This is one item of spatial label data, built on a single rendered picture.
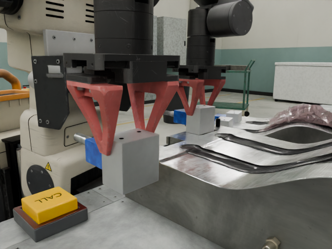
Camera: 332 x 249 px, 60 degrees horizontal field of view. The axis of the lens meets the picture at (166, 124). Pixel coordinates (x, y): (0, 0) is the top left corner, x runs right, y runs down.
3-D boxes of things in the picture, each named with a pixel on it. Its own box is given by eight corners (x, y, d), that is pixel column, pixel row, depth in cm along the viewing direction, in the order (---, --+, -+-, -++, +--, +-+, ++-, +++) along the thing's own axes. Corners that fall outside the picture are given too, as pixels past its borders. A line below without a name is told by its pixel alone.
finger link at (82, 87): (162, 151, 30) (164, 61, 28) (105, 169, 25) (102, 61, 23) (123, 138, 35) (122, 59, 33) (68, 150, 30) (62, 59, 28)
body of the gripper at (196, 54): (227, 75, 60) (229, 38, 59) (196, 75, 53) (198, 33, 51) (202, 74, 64) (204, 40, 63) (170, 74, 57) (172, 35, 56)
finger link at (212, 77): (224, 114, 61) (227, 69, 59) (203, 117, 56) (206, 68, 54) (199, 110, 66) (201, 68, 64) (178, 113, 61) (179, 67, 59)
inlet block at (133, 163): (61, 160, 37) (58, 119, 36) (94, 151, 41) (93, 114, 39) (122, 195, 28) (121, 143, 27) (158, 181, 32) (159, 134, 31)
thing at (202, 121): (154, 124, 66) (155, 101, 65) (169, 121, 70) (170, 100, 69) (199, 135, 57) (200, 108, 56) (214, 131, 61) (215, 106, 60)
